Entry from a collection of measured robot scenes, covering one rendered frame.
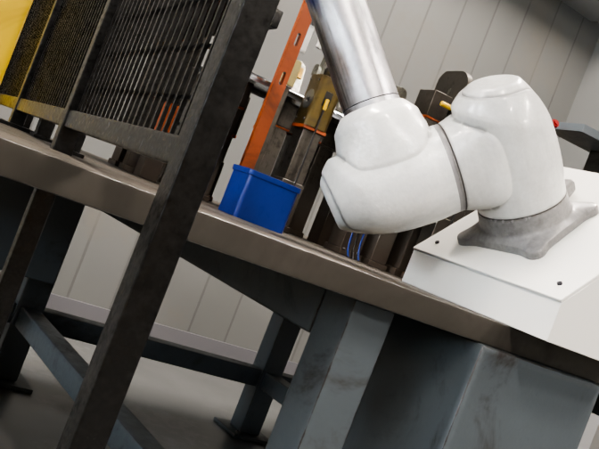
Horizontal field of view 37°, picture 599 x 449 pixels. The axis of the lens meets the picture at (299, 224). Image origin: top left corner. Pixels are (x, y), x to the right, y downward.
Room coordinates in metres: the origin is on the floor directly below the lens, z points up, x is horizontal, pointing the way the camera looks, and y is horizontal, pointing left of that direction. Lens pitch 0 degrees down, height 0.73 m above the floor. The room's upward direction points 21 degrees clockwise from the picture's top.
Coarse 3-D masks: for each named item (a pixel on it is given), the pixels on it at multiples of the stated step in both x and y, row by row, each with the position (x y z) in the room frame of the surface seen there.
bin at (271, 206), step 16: (240, 176) 1.62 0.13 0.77; (256, 176) 1.59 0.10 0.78; (240, 192) 1.60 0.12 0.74; (256, 192) 1.60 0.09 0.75; (272, 192) 1.61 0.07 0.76; (288, 192) 1.62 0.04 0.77; (224, 208) 1.64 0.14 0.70; (240, 208) 1.59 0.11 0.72; (256, 208) 1.60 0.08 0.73; (272, 208) 1.61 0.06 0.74; (288, 208) 1.63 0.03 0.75; (272, 224) 1.62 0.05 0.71
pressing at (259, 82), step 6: (252, 72) 1.96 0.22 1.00; (252, 78) 1.96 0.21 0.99; (258, 78) 1.97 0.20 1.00; (264, 78) 1.97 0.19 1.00; (258, 84) 2.07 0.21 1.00; (264, 84) 1.97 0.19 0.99; (270, 84) 1.98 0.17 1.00; (252, 90) 2.20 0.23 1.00; (258, 90) 2.18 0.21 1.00; (264, 90) 2.15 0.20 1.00; (264, 96) 2.22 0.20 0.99; (288, 96) 2.09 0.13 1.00; (294, 96) 2.01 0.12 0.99; (300, 96) 2.01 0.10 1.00; (294, 102) 2.16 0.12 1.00; (300, 102) 2.11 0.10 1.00; (336, 114) 2.06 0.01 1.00; (342, 114) 2.07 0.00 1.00
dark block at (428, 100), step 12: (420, 96) 2.03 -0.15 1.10; (432, 96) 1.99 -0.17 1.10; (444, 96) 2.00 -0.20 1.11; (420, 108) 2.02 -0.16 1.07; (432, 108) 1.99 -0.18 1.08; (444, 108) 2.00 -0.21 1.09; (432, 120) 2.00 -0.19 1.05; (372, 240) 2.01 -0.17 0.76; (384, 240) 2.00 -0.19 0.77; (360, 252) 2.04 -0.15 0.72; (372, 252) 1.99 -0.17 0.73; (384, 252) 2.00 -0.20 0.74; (372, 264) 1.99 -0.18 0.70; (384, 264) 2.01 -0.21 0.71
